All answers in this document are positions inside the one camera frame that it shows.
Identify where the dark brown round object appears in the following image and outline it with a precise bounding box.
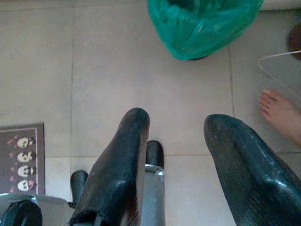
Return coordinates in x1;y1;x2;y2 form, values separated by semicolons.
287;24;301;61

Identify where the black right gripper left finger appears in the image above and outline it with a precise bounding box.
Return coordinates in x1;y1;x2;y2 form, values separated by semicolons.
69;107;151;226

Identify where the silver robot leg black foot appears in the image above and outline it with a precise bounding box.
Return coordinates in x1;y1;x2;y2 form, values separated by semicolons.
0;170;89;226
140;140;166;226

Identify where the dark skull-patterned floor mat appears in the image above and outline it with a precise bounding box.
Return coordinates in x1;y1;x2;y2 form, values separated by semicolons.
0;121;46;196

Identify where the person's bare foot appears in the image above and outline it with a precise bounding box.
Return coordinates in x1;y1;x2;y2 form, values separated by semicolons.
259;88;301;149

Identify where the clear plastic container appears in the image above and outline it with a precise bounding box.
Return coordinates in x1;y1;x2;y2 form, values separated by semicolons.
257;50;301;106

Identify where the green plastic bin bag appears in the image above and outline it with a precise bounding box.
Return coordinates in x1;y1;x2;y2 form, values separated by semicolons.
147;0;265;61

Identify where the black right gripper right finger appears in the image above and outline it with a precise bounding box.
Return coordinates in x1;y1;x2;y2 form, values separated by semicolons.
203;114;301;226

